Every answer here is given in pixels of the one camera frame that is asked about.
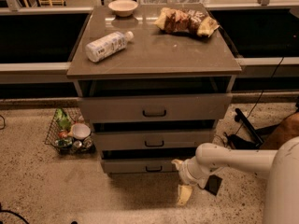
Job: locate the black sneaker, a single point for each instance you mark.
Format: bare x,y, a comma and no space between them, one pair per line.
238,143

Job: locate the black wire basket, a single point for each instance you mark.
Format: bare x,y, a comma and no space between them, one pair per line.
69,145

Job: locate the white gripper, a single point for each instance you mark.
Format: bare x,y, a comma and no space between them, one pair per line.
188,173

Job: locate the grey drawer cabinet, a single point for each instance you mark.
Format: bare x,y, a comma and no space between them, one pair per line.
153,63

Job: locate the red apple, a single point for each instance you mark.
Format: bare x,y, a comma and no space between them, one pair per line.
63,134

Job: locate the grey drawer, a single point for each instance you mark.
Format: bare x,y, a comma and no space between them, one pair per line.
150,140
155,108
131,166

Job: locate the grey middle drawer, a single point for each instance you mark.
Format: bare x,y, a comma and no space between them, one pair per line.
150,140

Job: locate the white cup in basket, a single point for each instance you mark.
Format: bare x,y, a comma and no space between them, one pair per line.
80,131

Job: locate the grey top drawer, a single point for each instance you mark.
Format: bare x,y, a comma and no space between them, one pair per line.
155,108

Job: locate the white plastic bottle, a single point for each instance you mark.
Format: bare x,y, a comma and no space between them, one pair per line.
105,46

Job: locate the green snack bag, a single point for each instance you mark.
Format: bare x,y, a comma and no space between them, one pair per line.
62,119

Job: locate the black floor power box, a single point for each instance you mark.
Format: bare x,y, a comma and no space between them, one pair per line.
213,184

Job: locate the beige bowl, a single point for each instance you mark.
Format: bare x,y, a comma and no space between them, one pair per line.
123,8

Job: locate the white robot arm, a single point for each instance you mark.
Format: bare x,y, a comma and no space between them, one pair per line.
279,167

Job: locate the brown yellow chip bag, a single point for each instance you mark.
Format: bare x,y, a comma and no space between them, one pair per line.
180,20

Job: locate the black stand leg with wheels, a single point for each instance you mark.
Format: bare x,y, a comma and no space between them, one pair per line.
240,116

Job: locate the grey bottom drawer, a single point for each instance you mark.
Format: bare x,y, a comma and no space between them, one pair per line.
131,166

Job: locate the metal railing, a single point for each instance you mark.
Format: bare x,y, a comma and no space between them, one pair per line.
18,73

